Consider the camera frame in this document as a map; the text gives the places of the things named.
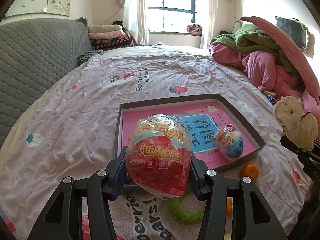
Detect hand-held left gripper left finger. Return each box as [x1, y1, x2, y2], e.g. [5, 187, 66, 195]
[27, 146, 128, 240]

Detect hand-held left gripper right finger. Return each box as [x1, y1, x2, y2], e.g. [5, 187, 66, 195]
[189, 159, 289, 240]

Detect cream fabric scrunchie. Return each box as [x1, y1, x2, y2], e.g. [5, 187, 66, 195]
[273, 96, 319, 152]

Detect green fuzzy scrunchie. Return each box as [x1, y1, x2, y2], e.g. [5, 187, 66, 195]
[169, 189, 207, 224]

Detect red toy egg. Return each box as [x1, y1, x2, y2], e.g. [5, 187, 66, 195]
[124, 114, 193, 200]

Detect grey shallow cardboard box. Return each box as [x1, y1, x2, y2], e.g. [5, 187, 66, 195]
[114, 93, 266, 188]

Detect small orange mandarin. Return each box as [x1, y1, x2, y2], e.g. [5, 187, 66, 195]
[240, 162, 260, 181]

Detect blue toy egg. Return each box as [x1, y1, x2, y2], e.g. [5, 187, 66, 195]
[214, 124, 244, 161]

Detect pink and blue book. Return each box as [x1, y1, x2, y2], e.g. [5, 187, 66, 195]
[121, 102, 259, 170]

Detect yellow snack bag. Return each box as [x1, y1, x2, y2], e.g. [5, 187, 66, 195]
[262, 90, 283, 98]

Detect pink quilt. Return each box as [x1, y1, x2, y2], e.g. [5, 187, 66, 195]
[209, 44, 320, 120]

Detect strawberry printed bed sheet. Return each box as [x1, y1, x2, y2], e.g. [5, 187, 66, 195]
[0, 45, 313, 240]

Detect pink quilted cushion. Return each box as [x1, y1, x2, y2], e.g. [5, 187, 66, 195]
[239, 16, 320, 98]

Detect green blanket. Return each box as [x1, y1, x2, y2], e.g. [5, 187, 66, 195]
[210, 24, 298, 74]

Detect dark patterned cloth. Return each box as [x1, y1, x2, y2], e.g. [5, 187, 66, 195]
[77, 50, 104, 65]

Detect stack of folded blankets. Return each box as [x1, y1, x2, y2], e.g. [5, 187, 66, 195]
[88, 24, 135, 51]

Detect grey quilted headboard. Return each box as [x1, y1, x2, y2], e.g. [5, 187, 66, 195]
[0, 17, 93, 153]

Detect patterned folded cloth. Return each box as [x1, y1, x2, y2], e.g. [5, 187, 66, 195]
[187, 24, 202, 35]

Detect white curtain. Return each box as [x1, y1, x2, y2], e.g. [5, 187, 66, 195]
[200, 0, 220, 49]
[123, 0, 150, 46]

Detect dark framed window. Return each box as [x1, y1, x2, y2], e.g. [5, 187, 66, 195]
[148, 0, 198, 32]

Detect dark wall screen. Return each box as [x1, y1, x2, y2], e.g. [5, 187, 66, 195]
[275, 16, 309, 53]

